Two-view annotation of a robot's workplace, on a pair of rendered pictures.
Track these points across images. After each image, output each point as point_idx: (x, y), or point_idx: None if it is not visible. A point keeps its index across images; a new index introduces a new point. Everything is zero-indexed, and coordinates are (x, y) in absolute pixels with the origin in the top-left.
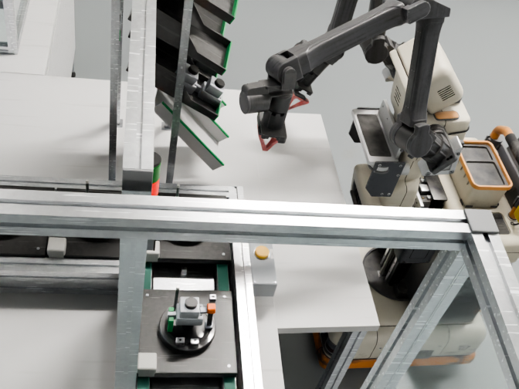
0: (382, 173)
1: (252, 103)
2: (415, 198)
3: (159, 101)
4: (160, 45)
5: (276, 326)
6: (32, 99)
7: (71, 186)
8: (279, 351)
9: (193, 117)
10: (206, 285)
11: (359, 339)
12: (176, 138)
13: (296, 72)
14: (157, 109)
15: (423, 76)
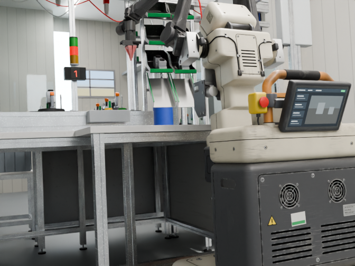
0: (195, 91)
1: (117, 26)
2: (223, 122)
3: (154, 79)
4: (165, 58)
5: (75, 130)
6: None
7: None
8: (59, 131)
9: (169, 93)
10: None
11: (93, 151)
12: (143, 87)
13: (131, 9)
14: (146, 77)
15: (179, 0)
